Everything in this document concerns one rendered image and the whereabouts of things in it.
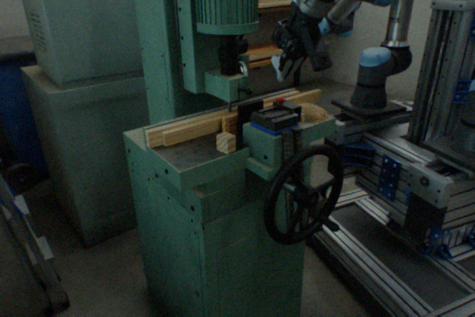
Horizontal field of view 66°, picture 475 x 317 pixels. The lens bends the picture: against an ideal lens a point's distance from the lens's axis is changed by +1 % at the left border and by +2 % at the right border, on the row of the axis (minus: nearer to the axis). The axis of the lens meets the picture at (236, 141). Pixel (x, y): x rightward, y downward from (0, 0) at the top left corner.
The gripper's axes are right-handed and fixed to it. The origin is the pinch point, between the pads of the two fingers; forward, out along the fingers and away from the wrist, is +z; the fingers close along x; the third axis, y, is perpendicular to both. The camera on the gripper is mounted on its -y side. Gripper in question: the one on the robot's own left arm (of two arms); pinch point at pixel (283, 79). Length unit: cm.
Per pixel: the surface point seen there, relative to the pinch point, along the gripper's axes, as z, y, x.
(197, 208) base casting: 30.6, -13.5, 27.7
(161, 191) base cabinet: 48, 4, 28
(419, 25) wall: 90, 102, -321
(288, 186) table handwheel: 17.1, -23.0, 7.3
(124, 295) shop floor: 124, -3, 38
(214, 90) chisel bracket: 15.7, 14.5, 9.3
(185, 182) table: 19.3, -9.9, 31.8
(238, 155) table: 17.3, -8.8, 14.8
